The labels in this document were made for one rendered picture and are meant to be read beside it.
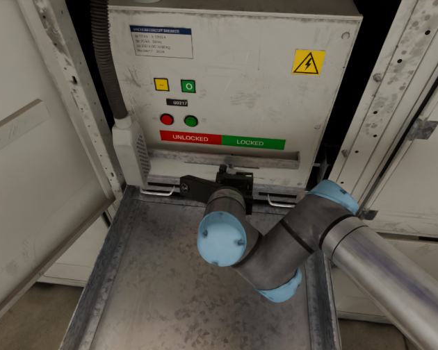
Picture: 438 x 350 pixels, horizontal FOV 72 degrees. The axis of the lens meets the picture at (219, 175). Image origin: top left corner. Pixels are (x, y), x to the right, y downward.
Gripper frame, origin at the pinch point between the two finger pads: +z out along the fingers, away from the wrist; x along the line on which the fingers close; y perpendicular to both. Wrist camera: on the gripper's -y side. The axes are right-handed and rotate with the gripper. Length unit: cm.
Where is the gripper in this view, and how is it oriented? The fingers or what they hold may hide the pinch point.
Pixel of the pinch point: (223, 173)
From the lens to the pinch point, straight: 78.3
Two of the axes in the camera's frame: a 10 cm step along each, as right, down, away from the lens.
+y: 9.9, 0.8, -0.7
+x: 0.6, -9.5, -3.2
